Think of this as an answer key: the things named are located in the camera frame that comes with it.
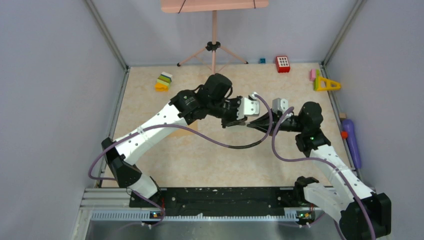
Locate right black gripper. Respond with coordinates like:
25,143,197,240
247,108,306,137

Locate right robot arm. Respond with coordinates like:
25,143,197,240
247,101,392,240

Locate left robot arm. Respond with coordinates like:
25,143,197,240
100,73,260,207

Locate brown kraft envelope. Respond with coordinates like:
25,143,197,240
168,121,198,138

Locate red window toy block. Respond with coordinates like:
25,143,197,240
275,55,291,73

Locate pink toy block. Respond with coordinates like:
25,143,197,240
309,68,317,82

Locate green toy block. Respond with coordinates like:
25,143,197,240
315,69,321,78

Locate small wooden block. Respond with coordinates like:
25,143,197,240
338,112,347,121

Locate yellow triangle toy block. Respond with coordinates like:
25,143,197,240
313,76,342,92

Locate pink tripod stand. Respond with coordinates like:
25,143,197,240
176,10,249,74

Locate purple toy bottle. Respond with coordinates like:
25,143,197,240
340,119,362,169

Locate stacked colourful toy blocks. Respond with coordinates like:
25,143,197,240
154,72,173,92

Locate pink board on tripod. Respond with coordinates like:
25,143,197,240
160,0,269,14

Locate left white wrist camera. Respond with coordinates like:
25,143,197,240
236,92,260,120

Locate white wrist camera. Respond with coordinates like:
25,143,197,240
271,98,289,114
236,92,260,120

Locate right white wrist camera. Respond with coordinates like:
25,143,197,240
271,98,289,114

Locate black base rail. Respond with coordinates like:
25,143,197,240
127,187,318,221

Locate white toothed cable duct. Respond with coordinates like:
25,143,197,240
91,210,299,222

